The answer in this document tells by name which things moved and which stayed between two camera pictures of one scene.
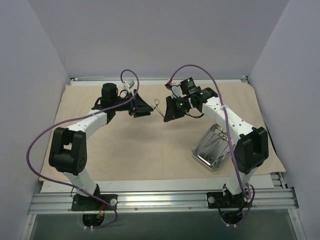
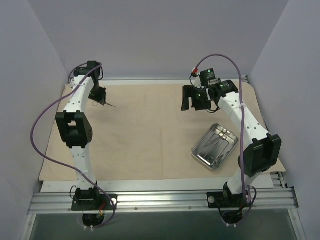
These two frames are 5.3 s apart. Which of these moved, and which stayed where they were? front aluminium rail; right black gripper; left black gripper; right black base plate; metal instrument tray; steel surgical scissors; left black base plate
Moved: right black gripper; left black gripper
Stayed: right black base plate; steel surgical scissors; metal instrument tray; left black base plate; front aluminium rail
